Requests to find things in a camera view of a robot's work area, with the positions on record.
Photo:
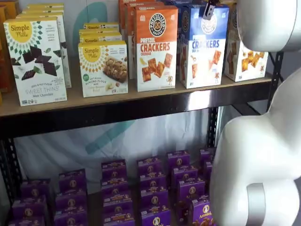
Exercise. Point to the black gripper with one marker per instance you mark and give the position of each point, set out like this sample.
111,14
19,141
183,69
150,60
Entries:
212,2

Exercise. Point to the blue white pretzel crackers box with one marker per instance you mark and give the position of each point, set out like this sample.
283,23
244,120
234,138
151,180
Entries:
207,66
183,35
171,2

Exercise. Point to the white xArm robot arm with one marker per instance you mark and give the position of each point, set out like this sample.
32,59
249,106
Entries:
254,153

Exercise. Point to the orange cheddar pretzel crackers box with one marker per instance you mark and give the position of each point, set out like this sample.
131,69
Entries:
155,47
121,14
129,28

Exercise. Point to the yellow white pretzel crackers box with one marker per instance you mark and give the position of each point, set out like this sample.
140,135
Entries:
249,63

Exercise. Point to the Simple Mills almond bars box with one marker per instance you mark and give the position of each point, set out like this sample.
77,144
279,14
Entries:
98,31
98,38
103,70
101,26

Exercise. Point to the purple Annie's snack box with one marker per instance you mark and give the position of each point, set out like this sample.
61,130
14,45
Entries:
208,169
114,169
26,222
70,201
70,220
185,175
178,160
35,188
155,219
154,199
118,221
117,209
115,184
152,181
191,189
117,196
205,155
150,166
71,181
202,214
28,208

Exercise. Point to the Simple Mills Sweet Thins box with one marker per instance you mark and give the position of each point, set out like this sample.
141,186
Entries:
45,4
67,70
44,8
35,70
42,11

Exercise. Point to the wooden metal shelf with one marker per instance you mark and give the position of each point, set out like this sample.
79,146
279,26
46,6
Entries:
94,117

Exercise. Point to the wooden shelf board with crackers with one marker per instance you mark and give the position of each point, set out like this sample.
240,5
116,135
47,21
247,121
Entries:
75,103

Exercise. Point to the yellow orange snack box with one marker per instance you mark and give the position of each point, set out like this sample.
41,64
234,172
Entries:
13,9

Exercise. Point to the white backdrop with teal logo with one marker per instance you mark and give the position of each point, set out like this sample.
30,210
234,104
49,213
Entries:
70,153

